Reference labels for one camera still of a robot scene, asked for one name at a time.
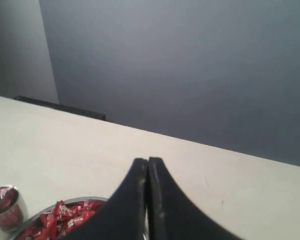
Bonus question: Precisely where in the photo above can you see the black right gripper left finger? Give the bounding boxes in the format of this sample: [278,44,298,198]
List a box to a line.
[64,158,148,240]

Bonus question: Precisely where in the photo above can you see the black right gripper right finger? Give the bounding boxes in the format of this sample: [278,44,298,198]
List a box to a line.
[147,157,240,240]

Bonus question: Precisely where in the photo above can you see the red candy newest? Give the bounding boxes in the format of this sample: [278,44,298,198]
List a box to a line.
[0,186,16,214]

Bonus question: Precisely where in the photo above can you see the steel bowl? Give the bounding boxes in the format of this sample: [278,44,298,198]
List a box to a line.
[11,196,150,240]

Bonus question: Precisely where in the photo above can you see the stainless steel cup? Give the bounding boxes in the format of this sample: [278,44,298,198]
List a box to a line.
[0,185,28,240]

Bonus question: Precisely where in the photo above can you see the dark object behind table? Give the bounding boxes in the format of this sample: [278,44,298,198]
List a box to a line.
[13,96,106,121]

